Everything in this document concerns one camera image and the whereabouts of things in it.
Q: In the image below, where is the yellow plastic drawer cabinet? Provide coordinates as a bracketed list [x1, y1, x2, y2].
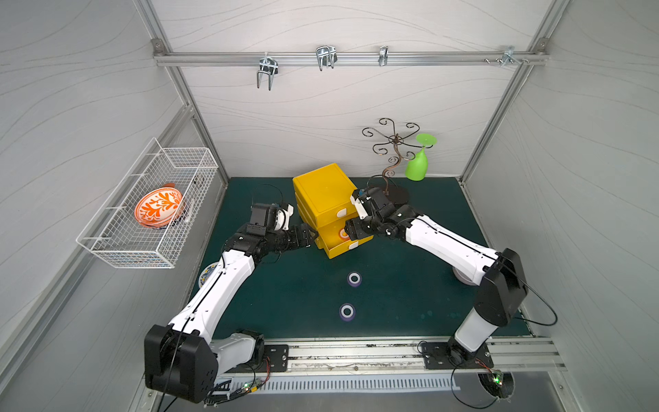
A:
[293, 163, 373, 259]

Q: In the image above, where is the purple tape roll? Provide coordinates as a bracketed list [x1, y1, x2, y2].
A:
[339, 303, 355, 322]
[347, 272, 362, 288]

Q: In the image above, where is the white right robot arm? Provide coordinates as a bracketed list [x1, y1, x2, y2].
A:
[345, 205, 529, 358]

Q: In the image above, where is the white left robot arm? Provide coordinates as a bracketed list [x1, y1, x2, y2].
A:
[144, 204, 319, 403]

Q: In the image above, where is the bronze scrollwork cup stand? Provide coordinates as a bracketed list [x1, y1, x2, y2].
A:
[361, 118, 420, 205]

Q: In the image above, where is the green plastic wine glass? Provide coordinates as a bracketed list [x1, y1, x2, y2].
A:
[405, 133, 437, 181]

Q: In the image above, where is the blue yellow patterned plate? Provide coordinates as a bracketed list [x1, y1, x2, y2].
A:
[197, 262, 220, 288]

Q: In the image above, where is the purple grey bowl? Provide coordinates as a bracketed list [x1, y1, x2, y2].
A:
[452, 267, 482, 287]

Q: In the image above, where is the orange patterned bowl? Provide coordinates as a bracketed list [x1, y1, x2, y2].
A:
[134, 186, 185, 228]

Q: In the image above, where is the metal double hook centre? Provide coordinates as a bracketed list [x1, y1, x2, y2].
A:
[316, 46, 338, 71]

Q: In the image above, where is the metal double hook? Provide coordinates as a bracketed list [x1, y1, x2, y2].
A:
[316, 46, 338, 71]
[257, 56, 279, 91]

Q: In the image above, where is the metal double hook left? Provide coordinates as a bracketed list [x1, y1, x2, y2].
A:
[257, 56, 279, 91]

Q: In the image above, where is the metal single hook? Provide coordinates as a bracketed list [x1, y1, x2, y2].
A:
[378, 46, 389, 67]

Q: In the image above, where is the metal hook right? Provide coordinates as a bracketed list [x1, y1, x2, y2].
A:
[483, 46, 530, 67]

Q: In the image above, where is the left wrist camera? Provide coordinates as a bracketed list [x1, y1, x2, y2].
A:
[274, 204, 294, 231]

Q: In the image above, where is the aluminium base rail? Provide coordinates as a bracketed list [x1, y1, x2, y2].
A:
[143, 336, 567, 379]

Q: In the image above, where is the white wire basket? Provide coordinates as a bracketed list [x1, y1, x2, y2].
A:
[77, 138, 218, 270]

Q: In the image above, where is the aluminium horizontal rail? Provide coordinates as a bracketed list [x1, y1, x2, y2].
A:
[154, 49, 549, 69]

